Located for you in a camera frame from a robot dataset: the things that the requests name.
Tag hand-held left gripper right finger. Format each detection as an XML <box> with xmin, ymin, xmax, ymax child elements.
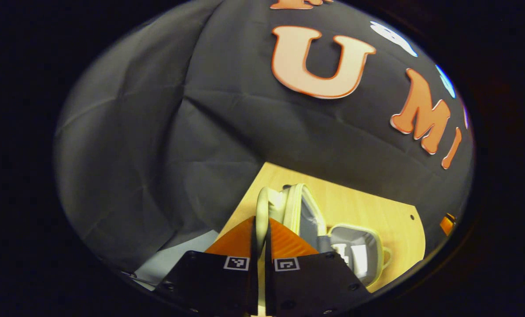
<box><xmin>265</xmin><ymin>217</ymin><xmax>371</xmax><ymax>317</ymax></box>

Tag small cream suitcase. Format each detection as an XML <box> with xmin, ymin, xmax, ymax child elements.
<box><xmin>256</xmin><ymin>183</ymin><xmax>392</xmax><ymax>317</ymax></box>

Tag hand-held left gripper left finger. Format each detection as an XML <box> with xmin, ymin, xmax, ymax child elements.
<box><xmin>155</xmin><ymin>216</ymin><xmax>259</xmax><ymax>317</ymax></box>

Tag black backdrop cloth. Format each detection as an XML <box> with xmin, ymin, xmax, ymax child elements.
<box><xmin>53</xmin><ymin>0</ymin><xmax>475</xmax><ymax>282</ymax></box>

